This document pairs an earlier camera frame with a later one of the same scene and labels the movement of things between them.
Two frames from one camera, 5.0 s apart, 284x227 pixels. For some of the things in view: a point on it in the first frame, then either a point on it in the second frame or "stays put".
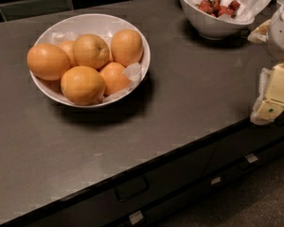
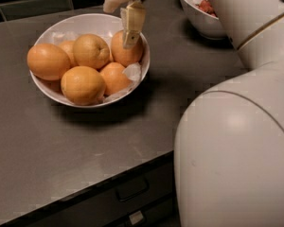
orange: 127,47 stays put
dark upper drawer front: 110,200 stays put
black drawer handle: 129,189 stays put
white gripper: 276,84 -> 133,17
